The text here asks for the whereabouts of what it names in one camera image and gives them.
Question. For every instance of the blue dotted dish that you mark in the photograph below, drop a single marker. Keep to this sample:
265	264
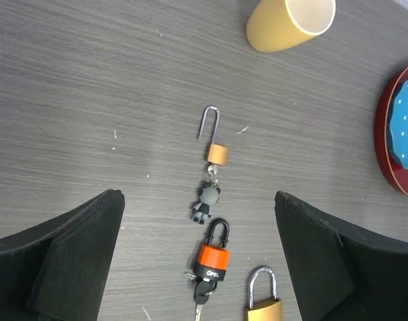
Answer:
397	126

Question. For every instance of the orange black padlock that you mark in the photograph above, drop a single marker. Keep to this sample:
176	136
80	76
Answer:
212	260

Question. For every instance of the yellow ceramic mug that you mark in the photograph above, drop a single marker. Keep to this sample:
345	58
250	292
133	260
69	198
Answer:
279	25

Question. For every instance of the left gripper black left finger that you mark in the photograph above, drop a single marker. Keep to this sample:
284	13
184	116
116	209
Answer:
57	270

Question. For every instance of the small brass padlock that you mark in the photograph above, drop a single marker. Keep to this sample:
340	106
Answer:
217	154

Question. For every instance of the large brass padlock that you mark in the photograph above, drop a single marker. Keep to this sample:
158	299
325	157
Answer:
266	310

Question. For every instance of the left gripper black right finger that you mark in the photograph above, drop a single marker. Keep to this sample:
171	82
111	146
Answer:
340	271

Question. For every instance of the dark red round plate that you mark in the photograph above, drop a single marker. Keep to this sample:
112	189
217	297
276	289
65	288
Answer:
393	172

